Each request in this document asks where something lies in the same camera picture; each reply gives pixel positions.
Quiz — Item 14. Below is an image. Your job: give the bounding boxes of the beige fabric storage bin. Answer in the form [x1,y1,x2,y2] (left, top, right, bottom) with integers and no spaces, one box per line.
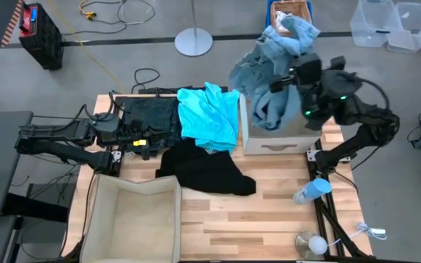
[80,173,183,263]

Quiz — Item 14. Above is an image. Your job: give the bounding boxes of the grey white floor cables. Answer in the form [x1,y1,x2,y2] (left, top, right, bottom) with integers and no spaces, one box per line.
[62,0,156,37]

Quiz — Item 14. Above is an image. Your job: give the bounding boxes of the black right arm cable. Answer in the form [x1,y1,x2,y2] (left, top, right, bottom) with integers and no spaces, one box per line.
[356,78,391,110]

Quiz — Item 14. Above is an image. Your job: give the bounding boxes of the white cardboard box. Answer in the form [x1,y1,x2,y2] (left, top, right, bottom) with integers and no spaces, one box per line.
[239,93,323,156]

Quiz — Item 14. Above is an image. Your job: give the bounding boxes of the white cloth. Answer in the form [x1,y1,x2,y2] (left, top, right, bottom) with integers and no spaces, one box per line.
[274,10,289,28]

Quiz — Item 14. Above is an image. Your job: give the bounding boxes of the blue water bottle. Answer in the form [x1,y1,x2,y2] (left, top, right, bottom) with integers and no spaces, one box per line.
[292,178,333,205]

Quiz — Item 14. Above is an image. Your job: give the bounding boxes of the brown wicker basket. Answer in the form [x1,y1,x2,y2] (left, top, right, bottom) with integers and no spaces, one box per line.
[270,0,313,37]

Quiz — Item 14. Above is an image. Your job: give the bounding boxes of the turquoise t-shirt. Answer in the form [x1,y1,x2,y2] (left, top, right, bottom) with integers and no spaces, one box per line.
[176,82,241,153]

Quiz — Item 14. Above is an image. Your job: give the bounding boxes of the black bar at table edge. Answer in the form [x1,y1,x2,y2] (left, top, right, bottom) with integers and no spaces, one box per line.
[137,86,230,97]

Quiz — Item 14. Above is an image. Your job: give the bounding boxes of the yellow floor cable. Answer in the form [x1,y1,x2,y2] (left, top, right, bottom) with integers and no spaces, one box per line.
[45,0,126,94]

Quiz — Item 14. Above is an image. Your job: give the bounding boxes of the black looped floor cable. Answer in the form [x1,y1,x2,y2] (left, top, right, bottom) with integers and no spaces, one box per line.
[132,68,161,94]

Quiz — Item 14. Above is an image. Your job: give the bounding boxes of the white globe lamp metal base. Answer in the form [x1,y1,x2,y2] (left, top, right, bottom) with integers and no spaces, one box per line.
[294,231,329,261]

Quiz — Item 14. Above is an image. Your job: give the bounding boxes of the white cable with adapter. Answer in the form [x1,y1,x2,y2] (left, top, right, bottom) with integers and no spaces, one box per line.
[325,222,387,248]

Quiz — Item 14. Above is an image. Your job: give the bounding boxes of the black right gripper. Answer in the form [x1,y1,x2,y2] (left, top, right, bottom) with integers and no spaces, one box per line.
[268,53,346,93]

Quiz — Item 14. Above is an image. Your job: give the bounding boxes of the black case with red top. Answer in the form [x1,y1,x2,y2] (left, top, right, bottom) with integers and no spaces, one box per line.
[18,2,65,71]

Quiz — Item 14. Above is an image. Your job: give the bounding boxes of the light blue jeans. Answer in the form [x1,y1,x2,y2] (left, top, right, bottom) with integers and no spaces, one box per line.
[228,14,323,132]

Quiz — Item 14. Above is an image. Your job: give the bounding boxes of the black garment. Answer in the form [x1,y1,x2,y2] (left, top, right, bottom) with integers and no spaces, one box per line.
[155,137,257,197]

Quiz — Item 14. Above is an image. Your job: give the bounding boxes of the blue plastic crate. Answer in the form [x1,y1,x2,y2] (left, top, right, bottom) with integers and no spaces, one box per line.
[266,0,314,29]

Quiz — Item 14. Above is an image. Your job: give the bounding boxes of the grey round-base floor stand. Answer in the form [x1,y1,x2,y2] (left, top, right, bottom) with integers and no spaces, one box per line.
[174,0,214,58]

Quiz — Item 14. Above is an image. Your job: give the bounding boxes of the dark blue jeans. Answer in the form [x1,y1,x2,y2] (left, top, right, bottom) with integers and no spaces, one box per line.
[121,96,182,154]

